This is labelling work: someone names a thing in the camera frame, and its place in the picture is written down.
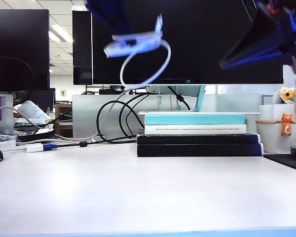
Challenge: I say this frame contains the teal book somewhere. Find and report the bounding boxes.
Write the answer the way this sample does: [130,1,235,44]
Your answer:
[144,115,246,125]

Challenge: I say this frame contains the white box stack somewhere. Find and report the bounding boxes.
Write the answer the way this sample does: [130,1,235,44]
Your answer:
[0,139,17,154]

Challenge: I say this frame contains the rolled white booklet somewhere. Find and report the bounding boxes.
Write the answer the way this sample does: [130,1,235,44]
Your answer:
[16,100,51,121]

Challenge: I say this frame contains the white charging cable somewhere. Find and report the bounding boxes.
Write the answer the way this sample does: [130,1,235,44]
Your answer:
[103,13,172,91]

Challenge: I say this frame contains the black monitor with white sticker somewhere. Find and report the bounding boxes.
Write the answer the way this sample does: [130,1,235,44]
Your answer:
[72,6,93,86]

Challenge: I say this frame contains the brown wooden cabinet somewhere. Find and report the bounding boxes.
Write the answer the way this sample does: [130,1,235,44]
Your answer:
[54,103,74,138]

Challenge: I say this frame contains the white video adapter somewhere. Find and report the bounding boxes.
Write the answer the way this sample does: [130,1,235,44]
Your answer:
[25,143,44,154]

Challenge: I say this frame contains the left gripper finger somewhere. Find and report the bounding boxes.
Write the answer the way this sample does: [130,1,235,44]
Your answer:
[85,0,135,37]

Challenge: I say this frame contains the silver display with purple screen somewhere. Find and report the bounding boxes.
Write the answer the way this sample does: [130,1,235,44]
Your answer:
[0,94,14,135]

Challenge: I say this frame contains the black hardcover book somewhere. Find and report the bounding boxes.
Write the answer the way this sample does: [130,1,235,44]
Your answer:
[136,133,261,145]
[136,143,264,158]

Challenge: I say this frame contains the black monitor cable with ferrite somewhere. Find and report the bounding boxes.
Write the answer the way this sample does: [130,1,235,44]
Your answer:
[167,85,191,111]

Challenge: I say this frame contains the wide black computer monitor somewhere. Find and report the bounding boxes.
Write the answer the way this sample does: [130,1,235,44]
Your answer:
[0,9,50,92]

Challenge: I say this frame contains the white partition panel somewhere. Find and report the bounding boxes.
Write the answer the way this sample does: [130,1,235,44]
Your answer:
[283,64,296,86]

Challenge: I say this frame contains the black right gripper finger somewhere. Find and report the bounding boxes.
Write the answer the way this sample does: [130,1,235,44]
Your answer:
[219,11,291,70]

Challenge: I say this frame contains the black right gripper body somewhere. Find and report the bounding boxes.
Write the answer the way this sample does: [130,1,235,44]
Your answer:
[258,0,296,75]

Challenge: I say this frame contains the black looped cable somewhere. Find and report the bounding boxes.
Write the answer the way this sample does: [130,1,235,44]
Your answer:
[96,93,150,144]
[118,93,150,139]

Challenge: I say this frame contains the white square container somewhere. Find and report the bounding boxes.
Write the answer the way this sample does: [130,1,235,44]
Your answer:
[259,104,296,121]

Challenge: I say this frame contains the orange cat figurine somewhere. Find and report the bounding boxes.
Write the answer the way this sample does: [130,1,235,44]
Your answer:
[280,113,294,137]

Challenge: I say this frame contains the white cup with wooden lid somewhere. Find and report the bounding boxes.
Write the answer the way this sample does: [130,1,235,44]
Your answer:
[255,119,296,155]

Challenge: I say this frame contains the teal white monitor stand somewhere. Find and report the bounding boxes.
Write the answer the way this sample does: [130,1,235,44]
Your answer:
[137,85,261,116]

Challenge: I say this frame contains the stack of magazines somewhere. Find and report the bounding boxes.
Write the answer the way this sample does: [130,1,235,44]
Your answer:
[13,118,55,129]

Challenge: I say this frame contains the plush toy with sunflower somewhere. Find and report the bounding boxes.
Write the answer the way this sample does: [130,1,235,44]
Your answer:
[272,86,296,106]

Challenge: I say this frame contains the white book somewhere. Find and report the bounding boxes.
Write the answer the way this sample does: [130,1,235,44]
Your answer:
[144,124,247,135]

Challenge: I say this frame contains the black cable with blue plug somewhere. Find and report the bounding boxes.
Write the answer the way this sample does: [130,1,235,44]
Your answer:
[42,139,138,151]

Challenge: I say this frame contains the black tray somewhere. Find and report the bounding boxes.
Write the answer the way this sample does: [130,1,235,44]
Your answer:
[17,128,56,142]

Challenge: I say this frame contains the large black AOC monitor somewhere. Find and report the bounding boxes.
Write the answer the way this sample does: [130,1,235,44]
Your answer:
[91,0,284,86]

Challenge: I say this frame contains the black mouse pad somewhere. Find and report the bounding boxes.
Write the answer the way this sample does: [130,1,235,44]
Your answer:
[262,154,296,173]

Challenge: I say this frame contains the small dark monitor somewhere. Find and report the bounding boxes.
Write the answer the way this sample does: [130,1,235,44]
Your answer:
[14,88,56,112]

